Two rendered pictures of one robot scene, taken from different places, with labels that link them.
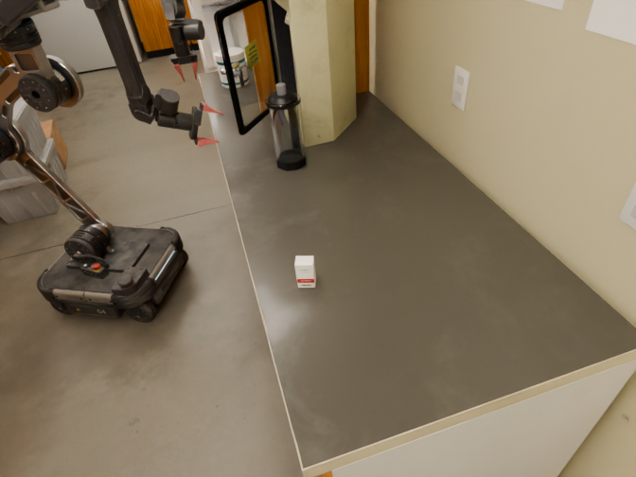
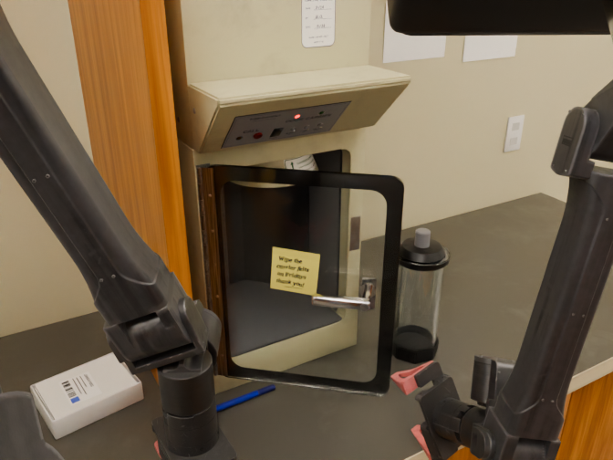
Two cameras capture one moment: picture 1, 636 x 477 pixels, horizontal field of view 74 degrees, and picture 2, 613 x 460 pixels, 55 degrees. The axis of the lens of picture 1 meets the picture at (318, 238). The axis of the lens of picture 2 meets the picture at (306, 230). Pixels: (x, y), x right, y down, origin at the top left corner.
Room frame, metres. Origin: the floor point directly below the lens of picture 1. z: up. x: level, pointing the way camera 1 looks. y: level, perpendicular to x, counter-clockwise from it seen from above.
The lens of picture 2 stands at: (1.75, 0.95, 1.68)
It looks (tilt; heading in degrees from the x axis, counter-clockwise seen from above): 25 degrees down; 253
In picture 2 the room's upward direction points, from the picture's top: straight up
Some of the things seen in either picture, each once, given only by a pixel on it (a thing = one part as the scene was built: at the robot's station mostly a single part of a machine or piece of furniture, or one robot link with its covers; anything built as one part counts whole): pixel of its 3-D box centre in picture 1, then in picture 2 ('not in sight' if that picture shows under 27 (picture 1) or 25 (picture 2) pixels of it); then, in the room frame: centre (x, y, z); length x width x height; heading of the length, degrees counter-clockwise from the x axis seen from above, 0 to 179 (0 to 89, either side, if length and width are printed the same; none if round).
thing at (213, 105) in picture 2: not in sight; (303, 112); (1.50, 0.10, 1.46); 0.32 x 0.12 x 0.10; 13
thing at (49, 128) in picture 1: (40, 148); not in sight; (3.33, 2.23, 0.14); 0.41 x 0.32 x 0.28; 19
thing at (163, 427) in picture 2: (182, 49); (191, 424); (1.73, 0.44, 1.21); 0.10 x 0.07 x 0.07; 104
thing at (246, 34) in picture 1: (252, 64); (301, 287); (1.52, 0.16, 1.19); 0.30 x 0.01 x 0.40; 152
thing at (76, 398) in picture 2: not in sight; (88, 392); (1.89, 0.03, 0.96); 0.16 x 0.12 x 0.04; 23
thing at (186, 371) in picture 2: (178, 32); (187, 376); (1.73, 0.44, 1.27); 0.07 x 0.06 x 0.07; 76
